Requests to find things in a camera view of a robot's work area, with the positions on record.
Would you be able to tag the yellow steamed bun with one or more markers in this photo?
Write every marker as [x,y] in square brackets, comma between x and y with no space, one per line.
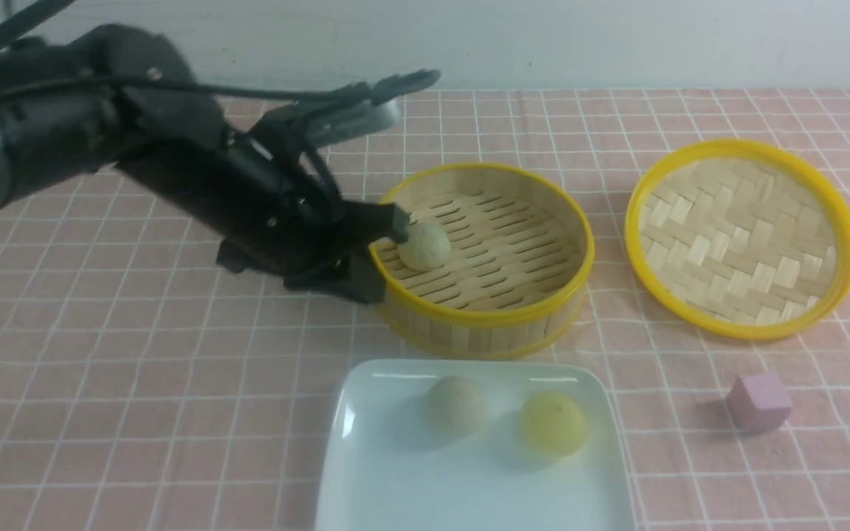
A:
[553,425]

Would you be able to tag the pale green steamed bun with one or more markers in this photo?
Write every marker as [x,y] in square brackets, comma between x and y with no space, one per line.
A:
[427,247]

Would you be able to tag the pink checkered tablecloth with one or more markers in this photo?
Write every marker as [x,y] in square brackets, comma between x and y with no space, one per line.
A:
[141,387]

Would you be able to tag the white square plate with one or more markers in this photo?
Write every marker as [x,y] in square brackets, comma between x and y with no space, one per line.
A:
[386,469]

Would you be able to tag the pink cube block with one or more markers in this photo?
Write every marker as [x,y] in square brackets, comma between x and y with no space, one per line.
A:
[759,402]

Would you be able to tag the yellow-rimmed bamboo steamer basket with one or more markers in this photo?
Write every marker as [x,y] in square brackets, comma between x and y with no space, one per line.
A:
[516,280]

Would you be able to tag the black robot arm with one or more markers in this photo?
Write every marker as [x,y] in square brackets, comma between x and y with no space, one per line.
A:
[124,97]

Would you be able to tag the yellow-rimmed woven steamer lid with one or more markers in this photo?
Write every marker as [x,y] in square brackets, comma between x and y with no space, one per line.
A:
[740,238]

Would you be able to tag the beige steamed bun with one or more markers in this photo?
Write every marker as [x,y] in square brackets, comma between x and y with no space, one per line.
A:
[456,406]

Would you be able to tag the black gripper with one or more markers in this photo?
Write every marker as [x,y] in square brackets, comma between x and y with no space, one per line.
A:
[274,205]

